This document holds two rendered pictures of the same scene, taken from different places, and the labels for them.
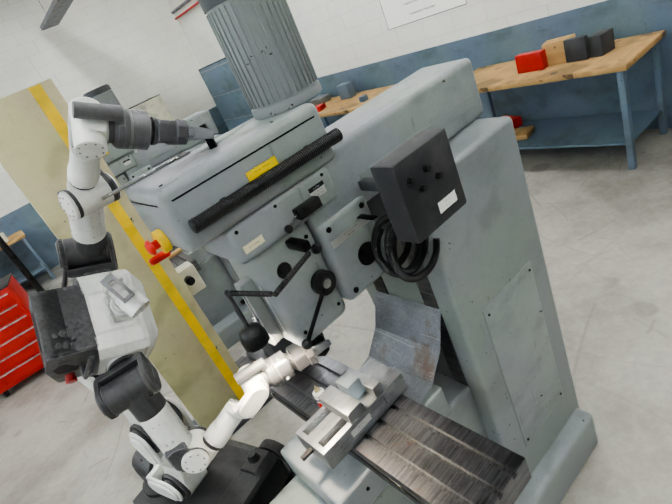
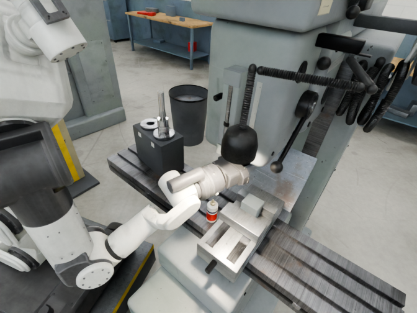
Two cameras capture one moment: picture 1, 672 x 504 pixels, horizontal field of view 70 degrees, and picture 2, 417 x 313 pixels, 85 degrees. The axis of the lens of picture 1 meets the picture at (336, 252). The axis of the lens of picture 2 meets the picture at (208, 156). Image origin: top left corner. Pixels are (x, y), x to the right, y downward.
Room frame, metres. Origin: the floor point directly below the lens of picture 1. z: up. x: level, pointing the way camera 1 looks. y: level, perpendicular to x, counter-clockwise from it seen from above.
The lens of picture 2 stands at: (0.76, 0.50, 1.69)
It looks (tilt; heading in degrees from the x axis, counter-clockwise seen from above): 38 degrees down; 335
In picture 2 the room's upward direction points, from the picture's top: 4 degrees clockwise
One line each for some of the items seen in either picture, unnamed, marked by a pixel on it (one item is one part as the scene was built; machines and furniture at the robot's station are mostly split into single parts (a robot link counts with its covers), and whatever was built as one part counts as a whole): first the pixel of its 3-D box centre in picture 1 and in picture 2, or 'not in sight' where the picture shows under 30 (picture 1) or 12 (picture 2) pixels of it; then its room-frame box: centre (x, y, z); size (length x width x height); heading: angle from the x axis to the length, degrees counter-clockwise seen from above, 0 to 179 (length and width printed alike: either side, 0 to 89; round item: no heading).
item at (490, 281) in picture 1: (471, 326); (285, 171); (1.53, -0.37, 0.78); 0.50 x 0.47 x 1.56; 120
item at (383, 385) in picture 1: (350, 405); (244, 222); (1.15, 0.16, 1.01); 0.35 x 0.15 x 0.11; 120
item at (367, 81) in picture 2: (292, 273); (358, 72); (1.02, 0.11, 1.58); 0.17 x 0.01 x 0.01; 142
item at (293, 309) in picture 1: (286, 280); (257, 90); (1.22, 0.16, 1.47); 0.21 x 0.19 x 0.32; 30
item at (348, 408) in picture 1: (340, 403); (242, 221); (1.14, 0.18, 1.05); 0.15 x 0.06 x 0.04; 30
